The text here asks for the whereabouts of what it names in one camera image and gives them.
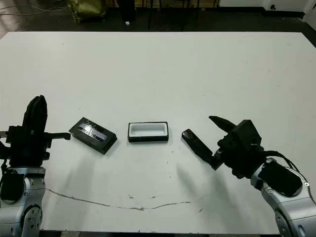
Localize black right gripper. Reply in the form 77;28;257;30
208;115;266;179

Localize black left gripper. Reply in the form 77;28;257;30
0;95;71;168

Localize black slim camera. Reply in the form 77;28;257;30
181;128;213;162

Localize black printed box lid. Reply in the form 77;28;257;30
68;116;119;156

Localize black box base white insert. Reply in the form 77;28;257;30
127;120;170;143

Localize olive green bag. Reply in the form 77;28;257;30
70;0;107;24

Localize black upright stand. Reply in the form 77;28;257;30
119;0;136;23

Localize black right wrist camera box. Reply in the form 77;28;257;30
234;119;263;150

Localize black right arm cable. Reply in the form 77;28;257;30
261;150;301;173

